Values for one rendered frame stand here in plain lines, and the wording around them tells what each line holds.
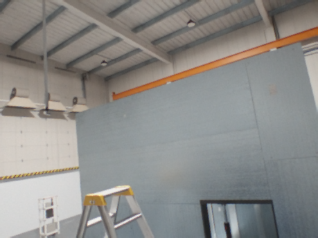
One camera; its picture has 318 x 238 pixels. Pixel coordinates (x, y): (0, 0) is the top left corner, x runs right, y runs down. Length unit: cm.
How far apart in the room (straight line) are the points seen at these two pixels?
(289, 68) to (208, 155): 91
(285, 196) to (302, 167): 24
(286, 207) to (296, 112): 67
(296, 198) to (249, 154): 42
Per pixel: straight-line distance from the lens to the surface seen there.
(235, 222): 585
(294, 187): 186
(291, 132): 183
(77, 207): 1329
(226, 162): 193
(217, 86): 198
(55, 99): 1186
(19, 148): 1158
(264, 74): 190
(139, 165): 239
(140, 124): 236
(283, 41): 1049
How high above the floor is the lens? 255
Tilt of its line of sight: 9 degrees up
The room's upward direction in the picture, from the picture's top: 7 degrees counter-clockwise
